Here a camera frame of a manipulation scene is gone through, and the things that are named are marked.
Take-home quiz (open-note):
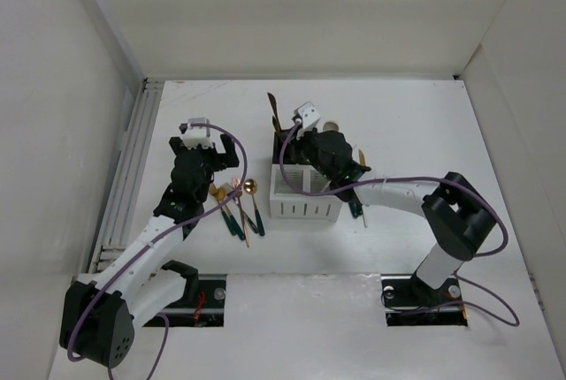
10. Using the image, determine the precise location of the gold fork green handle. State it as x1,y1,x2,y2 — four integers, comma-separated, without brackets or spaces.
209,184,236,236

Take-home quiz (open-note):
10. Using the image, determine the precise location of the purple cable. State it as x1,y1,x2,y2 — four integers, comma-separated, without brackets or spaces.
279,121,521,327
67,122,249,380

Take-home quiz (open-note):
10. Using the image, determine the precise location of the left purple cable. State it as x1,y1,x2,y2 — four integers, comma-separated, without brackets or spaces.
67,122,249,380

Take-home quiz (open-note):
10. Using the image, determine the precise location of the gold spoon green handle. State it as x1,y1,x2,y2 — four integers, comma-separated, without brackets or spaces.
243,179,265,237
348,201,363,219
217,188,245,241

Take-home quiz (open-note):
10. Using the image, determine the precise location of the beige ceramic spoon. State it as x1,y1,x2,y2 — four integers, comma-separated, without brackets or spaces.
323,120,340,132

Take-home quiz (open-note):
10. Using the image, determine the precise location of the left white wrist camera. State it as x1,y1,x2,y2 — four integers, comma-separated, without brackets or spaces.
179,118,213,149

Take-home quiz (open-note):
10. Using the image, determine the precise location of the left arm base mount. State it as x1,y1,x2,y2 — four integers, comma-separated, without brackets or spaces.
160,275,227,328

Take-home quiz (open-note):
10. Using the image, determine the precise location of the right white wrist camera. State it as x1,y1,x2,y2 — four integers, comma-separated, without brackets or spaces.
293,102,321,140

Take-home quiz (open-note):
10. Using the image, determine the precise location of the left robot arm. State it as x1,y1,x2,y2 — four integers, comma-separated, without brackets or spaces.
59,123,248,369

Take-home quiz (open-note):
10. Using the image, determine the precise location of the black utensil container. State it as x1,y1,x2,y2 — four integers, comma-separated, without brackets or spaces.
272,130,309,165

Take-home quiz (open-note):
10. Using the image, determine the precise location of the white utensil container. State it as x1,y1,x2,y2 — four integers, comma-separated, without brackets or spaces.
269,164,342,223

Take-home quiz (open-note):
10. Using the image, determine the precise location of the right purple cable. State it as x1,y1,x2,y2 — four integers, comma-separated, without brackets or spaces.
279,121,521,327

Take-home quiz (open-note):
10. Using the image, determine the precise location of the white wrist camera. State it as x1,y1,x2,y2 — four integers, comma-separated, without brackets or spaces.
179,118,213,149
293,102,321,140

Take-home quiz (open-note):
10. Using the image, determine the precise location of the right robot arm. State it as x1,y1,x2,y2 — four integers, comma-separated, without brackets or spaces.
293,129,496,304

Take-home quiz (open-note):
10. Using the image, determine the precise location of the aluminium rail frame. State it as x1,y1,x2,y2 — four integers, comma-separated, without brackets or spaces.
81,79,164,273

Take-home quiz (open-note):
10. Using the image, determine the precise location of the silver fork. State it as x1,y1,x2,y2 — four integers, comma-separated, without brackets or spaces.
223,182,259,234

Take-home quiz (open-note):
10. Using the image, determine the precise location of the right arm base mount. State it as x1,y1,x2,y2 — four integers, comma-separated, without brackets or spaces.
380,274,468,327

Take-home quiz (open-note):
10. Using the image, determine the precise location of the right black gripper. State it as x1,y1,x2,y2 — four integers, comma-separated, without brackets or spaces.
279,125,336,182

